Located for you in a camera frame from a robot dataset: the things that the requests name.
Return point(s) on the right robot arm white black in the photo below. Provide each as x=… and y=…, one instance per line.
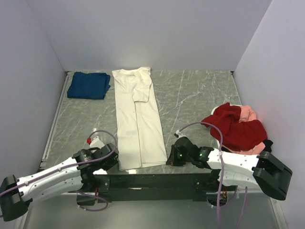
x=263, y=171

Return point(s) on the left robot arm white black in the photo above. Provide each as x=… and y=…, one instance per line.
x=74, y=174

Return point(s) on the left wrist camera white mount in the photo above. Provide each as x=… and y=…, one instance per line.
x=95, y=142

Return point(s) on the black base crossbar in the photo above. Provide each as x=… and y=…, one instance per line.
x=143, y=187

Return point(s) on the white laundry basket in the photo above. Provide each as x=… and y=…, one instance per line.
x=223, y=148

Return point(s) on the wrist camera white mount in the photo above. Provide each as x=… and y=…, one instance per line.
x=179, y=134
x=95, y=142

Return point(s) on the pink t shirt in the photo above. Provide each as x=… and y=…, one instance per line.
x=247, y=115

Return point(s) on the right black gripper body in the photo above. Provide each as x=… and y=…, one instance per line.
x=177, y=159

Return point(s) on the black t shirt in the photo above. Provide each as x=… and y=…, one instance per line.
x=267, y=145

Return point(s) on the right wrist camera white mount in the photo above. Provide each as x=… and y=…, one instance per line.
x=179, y=134

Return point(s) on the red t shirt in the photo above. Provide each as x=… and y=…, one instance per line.
x=237, y=136

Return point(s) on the folded blue t shirt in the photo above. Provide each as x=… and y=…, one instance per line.
x=92, y=86

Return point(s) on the white t shirt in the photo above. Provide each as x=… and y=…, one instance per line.
x=139, y=129

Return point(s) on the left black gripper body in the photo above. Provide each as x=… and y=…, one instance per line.
x=106, y=165

